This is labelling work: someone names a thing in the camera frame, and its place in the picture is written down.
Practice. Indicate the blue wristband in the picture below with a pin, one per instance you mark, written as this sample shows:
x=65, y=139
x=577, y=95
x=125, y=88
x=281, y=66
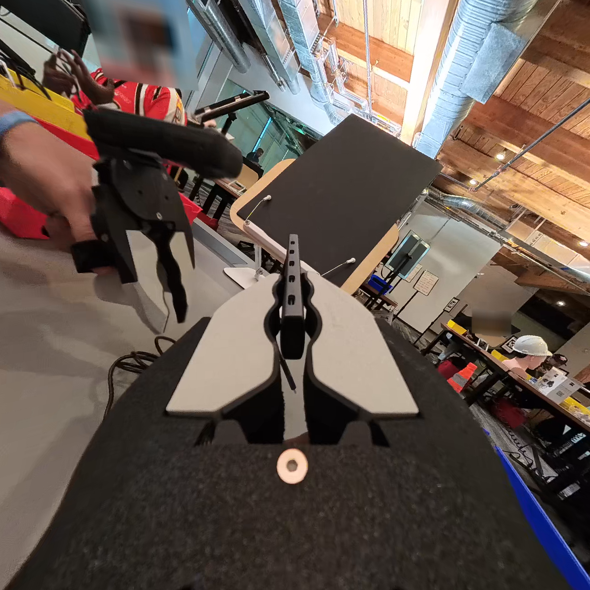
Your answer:
x=16, y=120

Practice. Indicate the large round silver duct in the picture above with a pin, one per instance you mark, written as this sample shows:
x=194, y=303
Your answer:
x=465, y=69

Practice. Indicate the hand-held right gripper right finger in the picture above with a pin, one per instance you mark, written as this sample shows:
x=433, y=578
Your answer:
x=355, y=359

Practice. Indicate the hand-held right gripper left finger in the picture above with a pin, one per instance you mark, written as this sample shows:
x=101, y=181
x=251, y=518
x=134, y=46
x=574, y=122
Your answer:
x=230, y=359

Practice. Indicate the orange traffic cone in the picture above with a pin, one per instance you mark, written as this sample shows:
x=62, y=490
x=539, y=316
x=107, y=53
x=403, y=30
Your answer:
x=463, y=378

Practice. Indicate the grey desk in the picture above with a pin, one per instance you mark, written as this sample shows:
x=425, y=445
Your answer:
x=69, y=345

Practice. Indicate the monitor on rolling stand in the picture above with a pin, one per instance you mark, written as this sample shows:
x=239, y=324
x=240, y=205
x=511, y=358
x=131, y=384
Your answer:
x=408, y=253

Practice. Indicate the grey USB hub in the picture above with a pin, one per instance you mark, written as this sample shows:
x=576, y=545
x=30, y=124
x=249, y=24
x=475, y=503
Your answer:
x=292, y=299

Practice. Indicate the white hard hat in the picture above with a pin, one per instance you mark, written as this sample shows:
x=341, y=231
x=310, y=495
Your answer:
x=532, y=344

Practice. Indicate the yellow bin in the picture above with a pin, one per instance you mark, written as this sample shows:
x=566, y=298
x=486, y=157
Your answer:
x=46, y=108

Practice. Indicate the white folding stand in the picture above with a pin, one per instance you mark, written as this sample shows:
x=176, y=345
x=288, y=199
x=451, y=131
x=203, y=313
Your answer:
x=242, y=276

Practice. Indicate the long wooden table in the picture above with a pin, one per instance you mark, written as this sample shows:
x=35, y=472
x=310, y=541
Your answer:
x=488, y=357

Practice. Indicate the rectangular silver duct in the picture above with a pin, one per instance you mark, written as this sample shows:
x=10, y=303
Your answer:
x=299, y=37

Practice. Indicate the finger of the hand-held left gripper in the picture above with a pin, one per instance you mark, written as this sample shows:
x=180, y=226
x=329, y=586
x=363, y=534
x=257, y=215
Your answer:
x=184, y=249
x=147, y=276

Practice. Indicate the red storage bin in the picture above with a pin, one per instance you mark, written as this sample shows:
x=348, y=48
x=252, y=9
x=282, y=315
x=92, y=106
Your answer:
x=18, y=216

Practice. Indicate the person's left hand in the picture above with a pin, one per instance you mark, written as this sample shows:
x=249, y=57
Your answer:
x=46, y=175

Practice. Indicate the wood-framed black board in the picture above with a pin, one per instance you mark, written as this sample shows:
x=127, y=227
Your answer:
x=345, y=184

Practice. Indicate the blue storage bin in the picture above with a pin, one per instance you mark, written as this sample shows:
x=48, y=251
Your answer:
x=544, y=530

